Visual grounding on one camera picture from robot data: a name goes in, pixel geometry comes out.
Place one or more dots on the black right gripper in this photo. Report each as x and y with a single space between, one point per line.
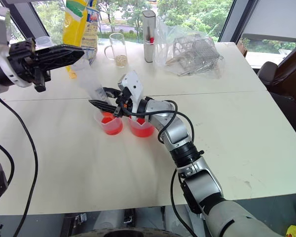
124 102

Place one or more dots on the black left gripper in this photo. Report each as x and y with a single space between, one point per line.
23 61

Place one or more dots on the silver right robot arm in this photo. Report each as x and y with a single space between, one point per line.
204 187

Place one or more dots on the empty clear plastic cup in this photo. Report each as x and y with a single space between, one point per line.
44 42

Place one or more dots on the clear cup with red liquid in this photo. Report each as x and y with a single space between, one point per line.
111 124
141 129

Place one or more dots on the yellow printed plastic bag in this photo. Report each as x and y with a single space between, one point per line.
75 27

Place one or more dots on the glass mug with beans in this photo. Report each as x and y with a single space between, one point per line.
118 49

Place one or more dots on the clear crumpled plastic bag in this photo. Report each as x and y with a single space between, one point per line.
167 44

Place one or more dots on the tall white grey container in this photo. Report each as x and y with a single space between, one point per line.
148 27

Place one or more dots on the dark brown chair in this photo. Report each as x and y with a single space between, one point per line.
286 81

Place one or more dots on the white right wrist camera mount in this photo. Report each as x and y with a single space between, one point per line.
134 85

